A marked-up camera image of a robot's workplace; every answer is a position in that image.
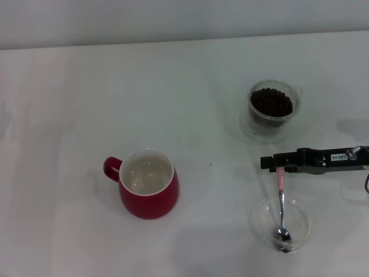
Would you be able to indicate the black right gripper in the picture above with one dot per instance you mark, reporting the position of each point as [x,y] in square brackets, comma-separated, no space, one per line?
[311,161]

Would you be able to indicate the clear glass saucer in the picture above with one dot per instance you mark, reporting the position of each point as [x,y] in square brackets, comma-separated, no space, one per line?
[268,137]

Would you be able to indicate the clear glass bowl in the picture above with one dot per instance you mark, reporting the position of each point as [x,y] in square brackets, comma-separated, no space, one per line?
[302,219]

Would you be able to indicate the red mug white inside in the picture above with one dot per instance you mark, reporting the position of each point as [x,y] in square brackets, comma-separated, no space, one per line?
[150,205]

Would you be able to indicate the heap of coffee beans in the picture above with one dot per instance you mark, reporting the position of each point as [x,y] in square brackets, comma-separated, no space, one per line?
[271,102]

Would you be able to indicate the clear glass cup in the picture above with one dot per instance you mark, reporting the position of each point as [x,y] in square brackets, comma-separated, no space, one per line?
[297,99]

